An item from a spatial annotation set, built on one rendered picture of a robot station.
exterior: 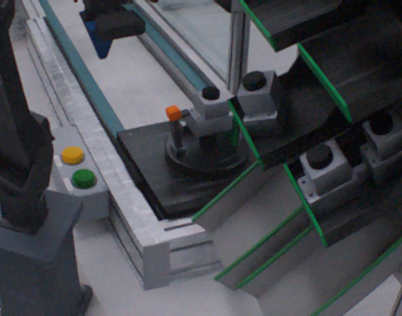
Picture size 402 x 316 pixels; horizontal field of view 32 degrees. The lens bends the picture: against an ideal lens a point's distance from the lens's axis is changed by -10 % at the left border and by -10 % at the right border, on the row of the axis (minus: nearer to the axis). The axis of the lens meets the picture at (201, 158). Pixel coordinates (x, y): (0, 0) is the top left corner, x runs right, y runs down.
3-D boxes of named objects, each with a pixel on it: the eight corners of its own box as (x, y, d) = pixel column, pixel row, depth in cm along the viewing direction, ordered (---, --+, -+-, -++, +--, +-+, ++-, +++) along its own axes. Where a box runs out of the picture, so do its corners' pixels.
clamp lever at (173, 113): (175, 151, 125) (169, 113, 120) (170, 144, 127) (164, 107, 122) (195, 144, 126) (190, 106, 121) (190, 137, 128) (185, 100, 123)
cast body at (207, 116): (196, 138, 124) (198, 100, 120) (185, 123, 127) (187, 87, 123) (242, 128, 127) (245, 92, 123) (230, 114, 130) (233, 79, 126)
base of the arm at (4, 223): (-3, 226, 98) (-9, 192, 94) (12, 199, 103) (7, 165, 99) (38, 237, 97) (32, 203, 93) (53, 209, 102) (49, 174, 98)
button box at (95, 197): (73, 225, 123) (70, 196, 120) (43, 156, 139) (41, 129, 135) (111, 217, 126) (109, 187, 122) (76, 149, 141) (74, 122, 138)
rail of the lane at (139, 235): (144, 291, 117) (142, 242, 111) (26, 53, 182) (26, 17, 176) (175, 284, 119) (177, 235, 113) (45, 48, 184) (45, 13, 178)
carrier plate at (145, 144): (167, 223, 118) (167, 213, 117) (116, 141, 135) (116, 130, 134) (300, 189, 127) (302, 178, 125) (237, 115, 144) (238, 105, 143)
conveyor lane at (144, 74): (167, 264, 123) (168, 218, 117) (47, 48, 185) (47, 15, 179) (315, 222, 133) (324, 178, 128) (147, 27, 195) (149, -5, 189)
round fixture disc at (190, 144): (184, 187, 122) (184, 177, 121) (152, 140, 132) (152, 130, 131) (262, 168, 127) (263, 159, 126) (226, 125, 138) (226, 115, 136)
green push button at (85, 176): (76, 194, 122) (75, 184, 121) (70, 180, 125) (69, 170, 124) (98, 189, 124) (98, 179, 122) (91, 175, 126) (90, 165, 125)
